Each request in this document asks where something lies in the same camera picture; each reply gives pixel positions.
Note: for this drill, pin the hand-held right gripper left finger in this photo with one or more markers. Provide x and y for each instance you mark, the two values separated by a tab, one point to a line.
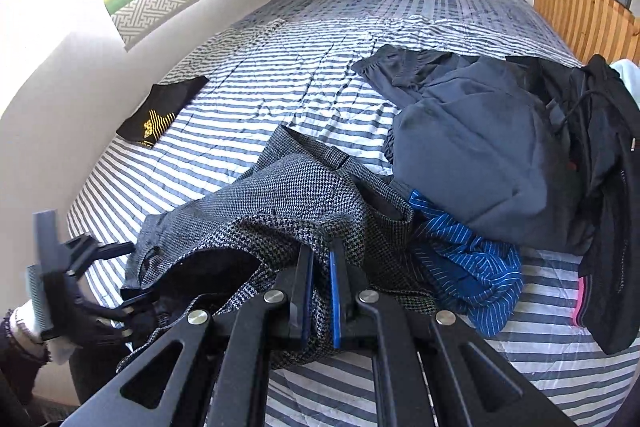
306	297

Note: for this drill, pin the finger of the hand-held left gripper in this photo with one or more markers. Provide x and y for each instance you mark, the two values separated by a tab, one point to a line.
117	249
117	314

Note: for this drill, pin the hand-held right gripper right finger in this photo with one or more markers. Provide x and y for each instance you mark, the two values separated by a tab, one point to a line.
336	307

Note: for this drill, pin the grey houndstooth garment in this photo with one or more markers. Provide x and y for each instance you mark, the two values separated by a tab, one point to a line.
300	202

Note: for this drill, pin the person's left hand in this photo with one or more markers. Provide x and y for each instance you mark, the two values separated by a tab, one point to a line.
30	319

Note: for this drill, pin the blue pinstriped garment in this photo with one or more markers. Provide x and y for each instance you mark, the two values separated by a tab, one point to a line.
465	267

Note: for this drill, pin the black folded shirt yellow print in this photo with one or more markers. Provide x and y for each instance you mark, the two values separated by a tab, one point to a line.
160	107

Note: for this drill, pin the navy blue garment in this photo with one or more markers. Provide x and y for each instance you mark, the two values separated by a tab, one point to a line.
475	147

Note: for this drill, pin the blue white striped bedspread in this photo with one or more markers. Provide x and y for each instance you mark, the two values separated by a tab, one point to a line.
300	57

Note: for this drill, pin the dark grey shorts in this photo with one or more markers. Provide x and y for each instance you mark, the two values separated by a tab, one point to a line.
395	67

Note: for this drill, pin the pale white cloth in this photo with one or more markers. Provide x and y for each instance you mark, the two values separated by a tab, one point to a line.
629	79

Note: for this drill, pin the wooden slatted headboard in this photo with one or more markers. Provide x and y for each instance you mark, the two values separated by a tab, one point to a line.
575	7

